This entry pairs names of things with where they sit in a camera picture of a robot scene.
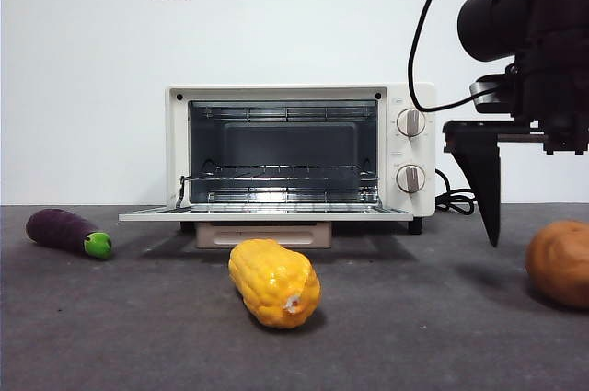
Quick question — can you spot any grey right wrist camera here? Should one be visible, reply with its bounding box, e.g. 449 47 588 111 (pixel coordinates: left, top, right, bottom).
468 74 514 115

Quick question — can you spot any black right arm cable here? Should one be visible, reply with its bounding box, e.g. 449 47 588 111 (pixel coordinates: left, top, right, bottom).
408 0 479 112

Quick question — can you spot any oven door with beige handle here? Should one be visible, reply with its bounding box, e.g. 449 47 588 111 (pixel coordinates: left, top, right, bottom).
118 205 415 250

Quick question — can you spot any cream oven knob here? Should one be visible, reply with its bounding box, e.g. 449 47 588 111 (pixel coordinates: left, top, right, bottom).
396 108 427 138
396 164 427 194

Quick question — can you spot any cream toaster oven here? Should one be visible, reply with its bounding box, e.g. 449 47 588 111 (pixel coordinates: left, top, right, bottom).
165 82 436 236

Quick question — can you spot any black oven power cord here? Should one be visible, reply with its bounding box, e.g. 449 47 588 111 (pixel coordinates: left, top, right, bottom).
434 168 479 217

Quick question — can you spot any brown toy potato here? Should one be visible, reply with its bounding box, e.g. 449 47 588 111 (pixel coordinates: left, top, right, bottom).
525 220 589 310

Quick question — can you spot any yellow toy corn cob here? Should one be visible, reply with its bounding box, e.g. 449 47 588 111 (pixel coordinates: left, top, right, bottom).
228 237 322 330

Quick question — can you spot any purple toy eggplant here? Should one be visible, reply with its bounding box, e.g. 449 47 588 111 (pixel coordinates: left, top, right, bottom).
25 208 114 259

